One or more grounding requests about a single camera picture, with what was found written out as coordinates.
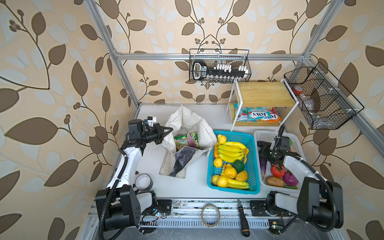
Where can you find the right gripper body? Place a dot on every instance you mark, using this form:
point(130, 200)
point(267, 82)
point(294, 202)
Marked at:
point(267, 153)

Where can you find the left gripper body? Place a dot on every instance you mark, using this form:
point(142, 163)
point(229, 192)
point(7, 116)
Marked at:
point(152, 135)

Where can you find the green snack bag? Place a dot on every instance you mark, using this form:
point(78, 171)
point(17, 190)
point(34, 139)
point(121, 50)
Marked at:
point(181, 141)

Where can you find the cream canvas tote bag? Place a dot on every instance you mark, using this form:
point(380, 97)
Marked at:
point(183, 122)

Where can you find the purple eggplant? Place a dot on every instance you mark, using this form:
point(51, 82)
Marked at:
point(263, 166)
point(191, 142)

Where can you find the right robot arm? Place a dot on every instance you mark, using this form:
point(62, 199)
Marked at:
point(320, 201)

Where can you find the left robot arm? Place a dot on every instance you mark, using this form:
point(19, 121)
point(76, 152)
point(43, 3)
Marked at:
point(121, 203)

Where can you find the Fox's candy bag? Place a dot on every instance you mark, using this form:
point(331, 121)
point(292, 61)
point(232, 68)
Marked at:
point(259, 114)

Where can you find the red tomato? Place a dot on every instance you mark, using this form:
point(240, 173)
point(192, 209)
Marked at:
point(278, 170)

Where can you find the teal plastic basket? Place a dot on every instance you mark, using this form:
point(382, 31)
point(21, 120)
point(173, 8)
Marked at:
point(251, 164)

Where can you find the brown potato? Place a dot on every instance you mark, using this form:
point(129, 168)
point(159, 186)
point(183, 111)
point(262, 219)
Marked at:
point(275, 182)

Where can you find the purple onion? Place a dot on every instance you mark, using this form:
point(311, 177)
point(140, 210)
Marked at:
point(290, 179)

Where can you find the green bell pepper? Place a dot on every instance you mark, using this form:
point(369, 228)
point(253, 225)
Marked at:
point(238, 166)

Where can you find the banana bunch upper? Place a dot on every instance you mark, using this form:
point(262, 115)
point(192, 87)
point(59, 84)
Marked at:
point(231, 152)

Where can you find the black tape roll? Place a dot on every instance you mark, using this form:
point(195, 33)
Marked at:
point(143, 183)

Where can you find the yellow textured fruit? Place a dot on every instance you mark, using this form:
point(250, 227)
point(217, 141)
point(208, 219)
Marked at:
point(230, 172)

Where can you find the banana lower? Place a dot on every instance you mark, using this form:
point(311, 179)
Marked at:
point(240, 185)

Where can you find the yellow pear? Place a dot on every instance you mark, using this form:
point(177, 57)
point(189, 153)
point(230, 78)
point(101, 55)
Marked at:
point(221, 139)

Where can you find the white wooden two-tier shelf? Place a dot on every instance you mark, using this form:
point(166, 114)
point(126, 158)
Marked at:
point(260, 94)

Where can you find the plastic bottle red cap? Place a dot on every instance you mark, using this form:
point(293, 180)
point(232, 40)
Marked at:
point(303, 96)

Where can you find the small yellow lemon left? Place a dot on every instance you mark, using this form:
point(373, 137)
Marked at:
point(218, 163)

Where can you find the yellow lemon bottom left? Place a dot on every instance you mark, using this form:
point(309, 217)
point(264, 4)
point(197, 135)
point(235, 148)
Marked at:
point(220, 181)

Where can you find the black socket tool set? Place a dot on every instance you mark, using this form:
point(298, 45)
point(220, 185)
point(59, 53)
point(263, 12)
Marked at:
point(218, 73)

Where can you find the clear tape roll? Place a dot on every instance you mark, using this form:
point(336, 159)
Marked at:
point(210, 216)

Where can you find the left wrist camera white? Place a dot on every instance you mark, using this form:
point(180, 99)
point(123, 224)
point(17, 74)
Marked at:
point(151, 121)

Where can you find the black wire basket right wall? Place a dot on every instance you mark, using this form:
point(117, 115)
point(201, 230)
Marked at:
point(335, 104)

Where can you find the black wire basket wall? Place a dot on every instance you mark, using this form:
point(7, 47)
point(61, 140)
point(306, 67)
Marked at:
point(234, 57)
point(335, 104)

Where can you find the black wire basket back wall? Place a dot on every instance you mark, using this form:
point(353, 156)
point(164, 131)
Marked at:
point(234, 57)

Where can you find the black handled screwdriver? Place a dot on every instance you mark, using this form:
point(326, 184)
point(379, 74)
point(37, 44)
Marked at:
point(243, 221)

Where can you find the aluminium frame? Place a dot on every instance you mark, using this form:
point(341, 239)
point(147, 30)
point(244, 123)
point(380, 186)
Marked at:
point(335, 49)

